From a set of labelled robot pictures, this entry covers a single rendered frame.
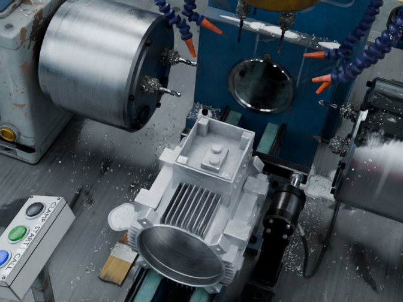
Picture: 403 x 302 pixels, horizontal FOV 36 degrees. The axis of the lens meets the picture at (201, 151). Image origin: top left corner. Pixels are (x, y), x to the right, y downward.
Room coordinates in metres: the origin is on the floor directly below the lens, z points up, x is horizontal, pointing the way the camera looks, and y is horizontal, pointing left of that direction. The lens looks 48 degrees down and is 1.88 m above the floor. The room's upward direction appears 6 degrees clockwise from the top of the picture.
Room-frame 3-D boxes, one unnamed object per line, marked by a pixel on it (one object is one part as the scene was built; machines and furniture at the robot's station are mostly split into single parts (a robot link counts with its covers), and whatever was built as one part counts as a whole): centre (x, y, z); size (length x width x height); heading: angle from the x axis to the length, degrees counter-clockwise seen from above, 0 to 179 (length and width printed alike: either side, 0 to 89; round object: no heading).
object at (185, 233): (0.64, -0.01, 1.01); 0.20 x 0.19 x 0.19; 163
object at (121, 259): (0.71, 0.12, 0.80); 0.21 x 0.05 x 0.01; 163
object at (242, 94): (0.99, -0.11, 1.01); 0.15 x 0.02 x 0.15; 74
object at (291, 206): (0.83, -0.24, 0.92); 0.45 x 0.13 x 0.24; 164
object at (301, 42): (1.05, -0.13, 0.97); 0.30 x 0.11 x 0.34; 74
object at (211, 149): (0.68, -0.02, 1.11); 0.12 x 0.11 x 0.07; 163
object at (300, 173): (0.79, -0.08, 1.01); 0.26 x 0.04 x 0.03; 74
